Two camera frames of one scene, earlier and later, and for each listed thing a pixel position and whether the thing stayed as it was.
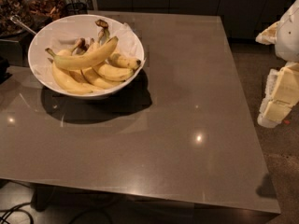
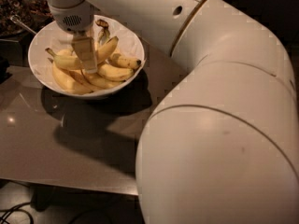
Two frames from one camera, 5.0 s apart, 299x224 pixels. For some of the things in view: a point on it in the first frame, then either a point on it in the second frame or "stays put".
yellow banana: x=112 y=73 stays put
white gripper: x=289 y=37 to x=74 y=20
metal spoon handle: x=17 y=20 stays put
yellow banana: x=84 y=59 stays put
